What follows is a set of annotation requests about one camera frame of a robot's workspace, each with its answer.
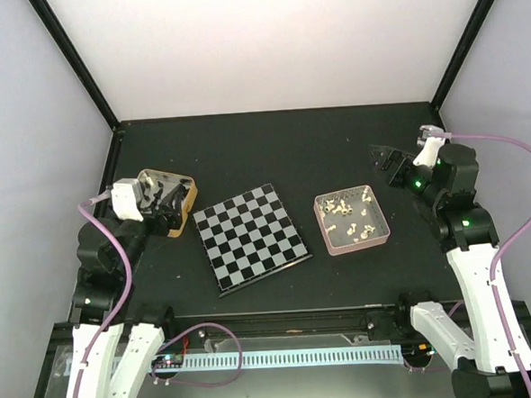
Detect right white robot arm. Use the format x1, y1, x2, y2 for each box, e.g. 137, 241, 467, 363
376, 143, 531, 398

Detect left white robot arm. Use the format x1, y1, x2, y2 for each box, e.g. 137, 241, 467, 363
65, 199, 179, 398

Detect black white chess board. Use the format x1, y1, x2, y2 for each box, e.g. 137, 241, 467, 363
193, 184, 312, 296

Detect small circuit board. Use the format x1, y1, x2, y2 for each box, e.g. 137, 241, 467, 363
152, 354, 184, 370

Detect gold tin box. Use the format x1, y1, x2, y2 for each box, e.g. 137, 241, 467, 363
137, 169, 198, 238

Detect pink tin box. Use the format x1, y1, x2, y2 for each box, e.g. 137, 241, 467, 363
313, 185, 391, 257

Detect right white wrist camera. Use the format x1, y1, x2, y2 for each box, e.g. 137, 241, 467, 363
413, 125, 447, 169

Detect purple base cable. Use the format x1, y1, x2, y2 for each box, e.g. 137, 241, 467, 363
147, 320, 245, 391

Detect black aluminium frame rail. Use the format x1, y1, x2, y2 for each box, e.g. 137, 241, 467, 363
51, 294, 531, 357

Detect white slotted cable duct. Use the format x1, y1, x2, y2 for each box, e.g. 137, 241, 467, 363
147, 345, 404, 376

